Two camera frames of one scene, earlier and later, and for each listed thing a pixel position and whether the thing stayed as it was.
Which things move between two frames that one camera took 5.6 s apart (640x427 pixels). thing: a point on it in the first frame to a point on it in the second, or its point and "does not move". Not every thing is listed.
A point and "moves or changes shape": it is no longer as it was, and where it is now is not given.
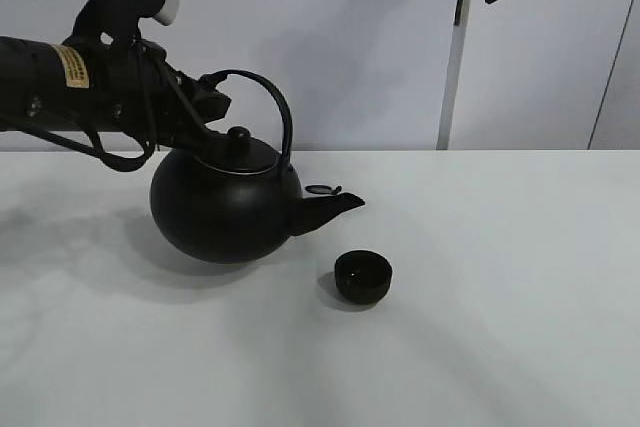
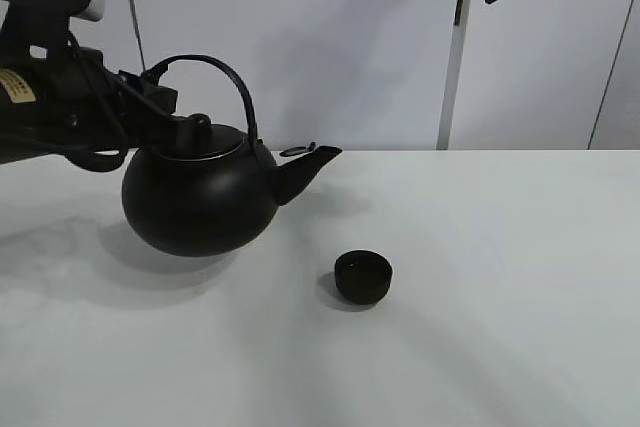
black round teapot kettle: x=235 y=200 moves or changes shape
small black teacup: x=362 y=277 does not move
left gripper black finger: x=207 y=102 to x=163 y=98
